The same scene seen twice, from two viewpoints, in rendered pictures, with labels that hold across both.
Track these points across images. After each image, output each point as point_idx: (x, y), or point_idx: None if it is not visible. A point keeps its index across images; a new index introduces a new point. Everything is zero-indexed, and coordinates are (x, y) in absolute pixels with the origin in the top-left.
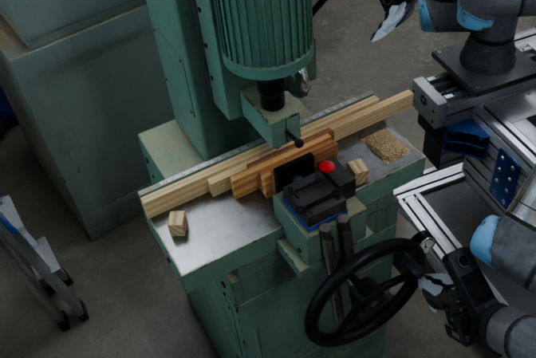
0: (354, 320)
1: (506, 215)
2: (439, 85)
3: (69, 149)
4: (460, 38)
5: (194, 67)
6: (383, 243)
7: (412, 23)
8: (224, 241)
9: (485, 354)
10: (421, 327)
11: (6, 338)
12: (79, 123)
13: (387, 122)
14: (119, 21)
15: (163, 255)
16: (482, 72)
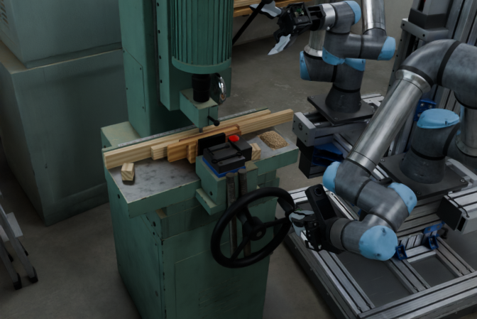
0: None
1: (345, 160)
2: (311, 119)
3: (42, 148)
4: None
5: (150, 73)
6: (267, 187)
7: (297, 101)
8: (160, 185)
9: (336, 315)
10: (291, 298)
11: None
12: (52, 129)
13: None
14: (93, 58)
15: (101, 239)
16: (338, 110)
